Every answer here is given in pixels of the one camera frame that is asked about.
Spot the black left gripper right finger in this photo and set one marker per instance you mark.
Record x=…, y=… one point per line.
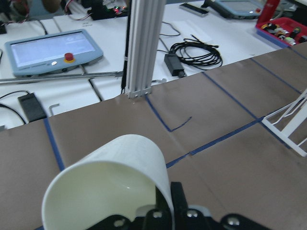
x=178, y=197

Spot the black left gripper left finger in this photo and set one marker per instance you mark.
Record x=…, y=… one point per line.
x=161, y=203

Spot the cream white plastic cup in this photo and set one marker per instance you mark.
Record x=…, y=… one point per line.
x=117, y=178

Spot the metal reacher grabber tool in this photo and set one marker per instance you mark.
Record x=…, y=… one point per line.
x=61, y=77

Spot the black power adapter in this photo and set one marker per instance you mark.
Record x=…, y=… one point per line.
x=174, y=65

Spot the left teach pendant tablet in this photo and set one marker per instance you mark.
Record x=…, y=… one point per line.
x=52, y=53

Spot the teach pendant tablet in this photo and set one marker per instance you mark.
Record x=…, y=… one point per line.
x=235, y=9
x=52, y=53

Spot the smartphone on table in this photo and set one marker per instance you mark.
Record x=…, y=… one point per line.
x=193, y=9

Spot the red parts bin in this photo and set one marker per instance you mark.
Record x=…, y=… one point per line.
x=283, y=32

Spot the right teach pendant tablet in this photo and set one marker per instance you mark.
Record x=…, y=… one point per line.
x=235, y=9

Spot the white wire cup rack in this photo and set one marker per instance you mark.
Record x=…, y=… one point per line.
x=284, y=122

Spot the aluminium frame post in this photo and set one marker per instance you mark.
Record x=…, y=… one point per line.
x=143, y=29

